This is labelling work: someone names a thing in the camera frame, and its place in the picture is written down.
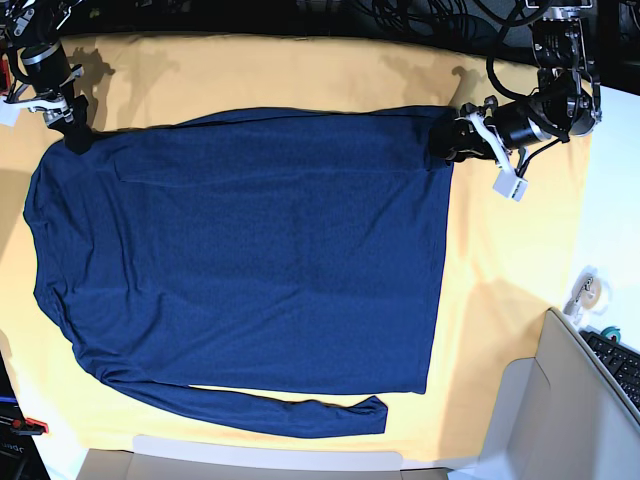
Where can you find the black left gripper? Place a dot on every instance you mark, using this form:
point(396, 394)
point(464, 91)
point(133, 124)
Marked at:
point(458, 139)

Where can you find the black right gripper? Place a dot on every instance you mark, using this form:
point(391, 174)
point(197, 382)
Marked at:
point(73, 119)

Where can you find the blue long-sleeve T-shirt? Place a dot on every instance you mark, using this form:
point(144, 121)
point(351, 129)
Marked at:
point(271, 270)

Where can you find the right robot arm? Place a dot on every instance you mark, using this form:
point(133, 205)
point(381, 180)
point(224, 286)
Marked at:
point(36, 75)

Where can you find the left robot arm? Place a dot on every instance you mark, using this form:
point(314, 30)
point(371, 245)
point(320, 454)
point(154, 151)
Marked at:
point(566, 102)

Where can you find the clear tape roll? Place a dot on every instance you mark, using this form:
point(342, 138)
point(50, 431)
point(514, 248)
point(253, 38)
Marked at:
point(590, 293)

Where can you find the teal tape roll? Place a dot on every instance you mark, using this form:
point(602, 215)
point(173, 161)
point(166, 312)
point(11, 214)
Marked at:
point(612, 333)

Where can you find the black keyboard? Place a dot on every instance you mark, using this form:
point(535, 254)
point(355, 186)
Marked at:
point(621, 362)

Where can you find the red clamp bottom left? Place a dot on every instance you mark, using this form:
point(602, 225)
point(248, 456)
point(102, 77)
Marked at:
point(28, 427)

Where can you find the cardboard box right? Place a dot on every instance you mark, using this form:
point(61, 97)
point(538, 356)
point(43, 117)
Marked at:
point(560, 415)

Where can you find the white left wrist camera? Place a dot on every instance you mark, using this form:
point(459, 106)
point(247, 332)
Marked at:
point(508, 183)

